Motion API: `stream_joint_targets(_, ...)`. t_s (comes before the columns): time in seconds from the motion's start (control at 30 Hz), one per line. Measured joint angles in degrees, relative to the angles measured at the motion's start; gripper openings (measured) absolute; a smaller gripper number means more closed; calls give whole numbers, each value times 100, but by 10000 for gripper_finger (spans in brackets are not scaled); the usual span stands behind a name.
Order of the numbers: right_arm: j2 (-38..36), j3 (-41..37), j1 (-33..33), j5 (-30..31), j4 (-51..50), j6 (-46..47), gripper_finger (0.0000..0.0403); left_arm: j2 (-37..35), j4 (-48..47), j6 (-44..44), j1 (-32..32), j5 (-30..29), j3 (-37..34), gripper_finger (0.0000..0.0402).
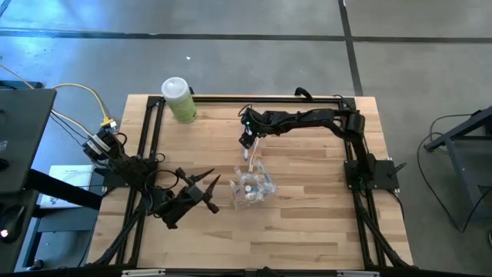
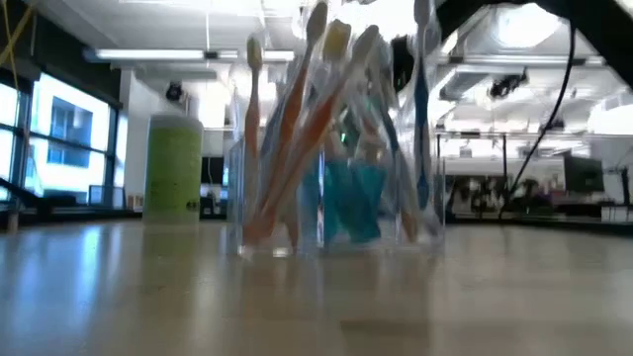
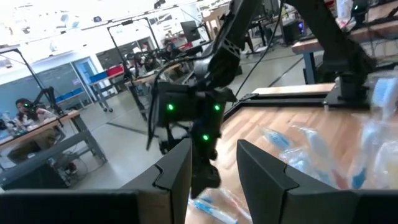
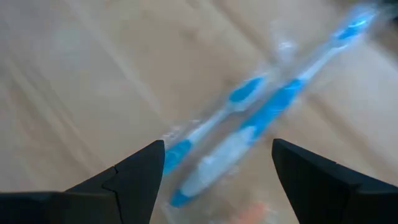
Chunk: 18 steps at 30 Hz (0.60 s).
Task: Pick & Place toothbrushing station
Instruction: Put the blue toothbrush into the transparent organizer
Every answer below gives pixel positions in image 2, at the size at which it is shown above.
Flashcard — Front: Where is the orange toothbrush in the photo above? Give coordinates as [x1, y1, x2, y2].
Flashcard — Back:
[242, 24, 381, 246]
[242, 34, 265, 238]
[256, 0, 330, 223]
[363, 116, 421, 244]

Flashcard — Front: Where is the black ceiling camera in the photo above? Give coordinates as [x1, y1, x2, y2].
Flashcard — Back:
[541, 117, 568, 134]
[163, 81, 187, 104]
[487, 71, 529, 100]

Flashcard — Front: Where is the silver ventilation duct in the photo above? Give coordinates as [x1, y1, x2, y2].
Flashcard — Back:
[439, 2, 578, 100]

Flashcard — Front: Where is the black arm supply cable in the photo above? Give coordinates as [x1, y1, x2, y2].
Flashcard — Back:
[497, 22, 578, 220]

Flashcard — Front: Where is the clear plastic bag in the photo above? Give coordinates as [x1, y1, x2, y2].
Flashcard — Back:
[226, 135, 446, 258]

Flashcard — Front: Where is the large office window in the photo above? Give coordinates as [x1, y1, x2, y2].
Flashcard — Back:
[0, 72, 122, 204]

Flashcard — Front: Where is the green disinfecting wipes canister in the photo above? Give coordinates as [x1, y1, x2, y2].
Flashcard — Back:
[141, 112, 205, 224]

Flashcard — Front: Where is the long ceiling light rail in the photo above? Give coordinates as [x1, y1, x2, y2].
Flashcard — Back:
[81, 46, 608, 69]

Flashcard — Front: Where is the black metal rack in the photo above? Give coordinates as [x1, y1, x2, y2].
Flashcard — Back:
[434, 130, 510, 219]

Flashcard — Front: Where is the black computer monitor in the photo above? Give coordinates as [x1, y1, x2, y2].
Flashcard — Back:
[562, 153, 606, 195]

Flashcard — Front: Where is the yellow hanging cable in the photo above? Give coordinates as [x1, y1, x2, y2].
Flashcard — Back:
[0, 0, 39, 95]

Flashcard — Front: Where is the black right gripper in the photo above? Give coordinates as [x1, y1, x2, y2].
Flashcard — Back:
[390, 0, 501, 94]

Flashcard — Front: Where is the dark wall monitor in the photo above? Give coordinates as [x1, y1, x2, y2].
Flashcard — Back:
[199, 155, 225, 187]

